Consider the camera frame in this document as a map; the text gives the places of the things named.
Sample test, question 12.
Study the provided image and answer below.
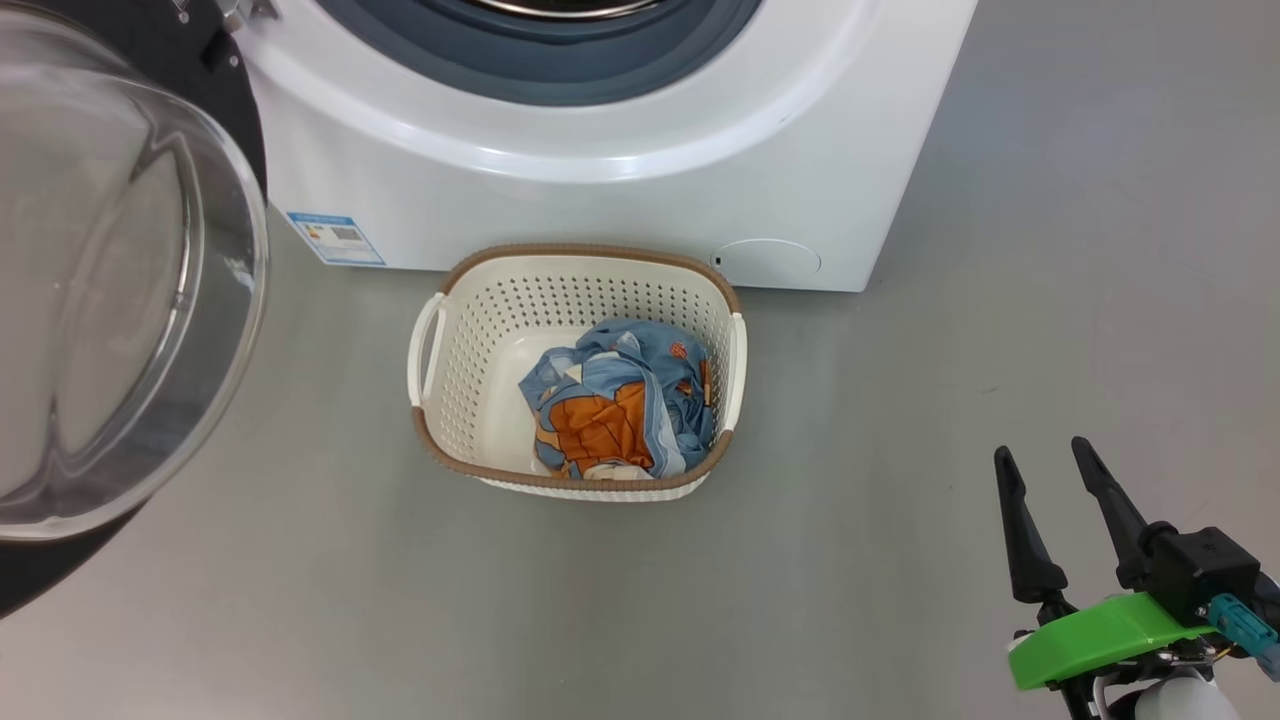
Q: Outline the blue garment large orange patch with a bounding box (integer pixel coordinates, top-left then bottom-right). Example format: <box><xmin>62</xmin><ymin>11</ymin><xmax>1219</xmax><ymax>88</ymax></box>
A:
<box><xmin>518</xmin><ymin>345</ymin><xmax>701</xmax><ymax>481</ymax></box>

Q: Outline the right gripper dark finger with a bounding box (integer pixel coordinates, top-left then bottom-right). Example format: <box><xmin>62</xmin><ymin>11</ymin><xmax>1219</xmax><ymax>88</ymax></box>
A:
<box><xmin>1071</xmin><ymin>436</ymin><xmax>1151</xmax><ymax>591</ymax></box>
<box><xmin>994</xmin><ymin>446</ymin><xmax>1069</xmax><ymax>604</ymax></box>

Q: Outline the round white filter cover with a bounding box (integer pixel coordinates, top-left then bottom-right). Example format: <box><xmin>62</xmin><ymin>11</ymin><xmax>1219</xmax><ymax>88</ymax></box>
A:
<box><xmin>712</xmin><ymin>238</ymin><xmax>822</xmax><ymax>287</ymax></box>

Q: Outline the white front-load washing machine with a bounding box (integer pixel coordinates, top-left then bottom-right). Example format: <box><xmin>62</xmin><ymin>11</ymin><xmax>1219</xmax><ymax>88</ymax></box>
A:
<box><xmin>235</xmin><ymin>0</ymin><xmax>979</xmax><ymax>293</ymax></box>

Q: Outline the teal plug right camera cable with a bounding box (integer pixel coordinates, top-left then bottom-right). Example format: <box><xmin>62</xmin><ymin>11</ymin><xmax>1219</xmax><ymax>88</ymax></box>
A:
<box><xmin>1207</xmin><ymin>593</ymin><xmax>1280</xmax><ymax>683</ymax></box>

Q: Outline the stainless steel washing machine drum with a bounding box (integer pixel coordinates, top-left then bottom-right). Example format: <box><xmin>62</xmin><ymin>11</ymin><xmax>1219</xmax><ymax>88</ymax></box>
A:
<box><xmin>470</xmin><ymin>0</ymin><xmax>669</xmax><ymax>21</ymax></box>

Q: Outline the blue energy label sticker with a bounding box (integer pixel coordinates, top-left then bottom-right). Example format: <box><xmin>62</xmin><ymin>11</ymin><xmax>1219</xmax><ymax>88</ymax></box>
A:
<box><xmin>286</xmin><ymin>211</ymin><xmax>386</xmax><ymax>267</ymax></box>

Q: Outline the round black-rimmed glass door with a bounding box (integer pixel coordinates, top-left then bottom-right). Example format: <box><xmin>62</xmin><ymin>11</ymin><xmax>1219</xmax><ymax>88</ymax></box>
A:
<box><xmin>0</xmin><ymin>0</ymin><xmax>271</xmax><ymax>619</ymax></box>

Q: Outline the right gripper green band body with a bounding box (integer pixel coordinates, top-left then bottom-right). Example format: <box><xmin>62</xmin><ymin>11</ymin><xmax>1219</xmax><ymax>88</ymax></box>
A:
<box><xmin>1007</xmin><ymin>592</ymin><xmax>1216</xmax><ymax>720</ymax></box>

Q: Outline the cream perforated laundry basket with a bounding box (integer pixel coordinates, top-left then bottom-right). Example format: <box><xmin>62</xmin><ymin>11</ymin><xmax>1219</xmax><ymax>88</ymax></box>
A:
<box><xmin>407</xmin><ymin>243</ymin><xmax>748</xmax><ymax>502</ymax></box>

